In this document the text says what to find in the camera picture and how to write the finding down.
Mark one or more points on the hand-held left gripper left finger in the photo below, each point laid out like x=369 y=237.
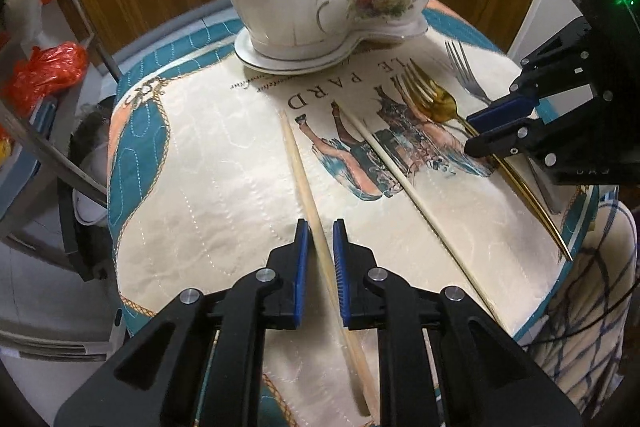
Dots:
x=301 y=277

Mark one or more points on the printed quilted cloth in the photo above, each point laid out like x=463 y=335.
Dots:
x=210 y=187

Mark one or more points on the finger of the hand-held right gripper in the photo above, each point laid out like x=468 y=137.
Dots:
x=500 y=144
x=505 y=112

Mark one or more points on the grey metal shelf rack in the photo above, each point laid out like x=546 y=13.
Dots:
x=65 y=174

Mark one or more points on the crumpled red plastic bag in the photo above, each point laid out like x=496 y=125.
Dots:
x=50 y=72

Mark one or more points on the gold fork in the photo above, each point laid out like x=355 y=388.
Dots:
x=440 y=99

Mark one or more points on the wooden chopstick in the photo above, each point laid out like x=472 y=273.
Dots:
x=303 y=187
x=449 y=252

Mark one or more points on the white ceramic saucer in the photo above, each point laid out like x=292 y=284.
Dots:
x=280 y=64

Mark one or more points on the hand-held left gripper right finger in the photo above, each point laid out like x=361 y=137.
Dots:
x=341 y=282

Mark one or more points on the person's plaid clothed leg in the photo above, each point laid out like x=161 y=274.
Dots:
x=600 y=267

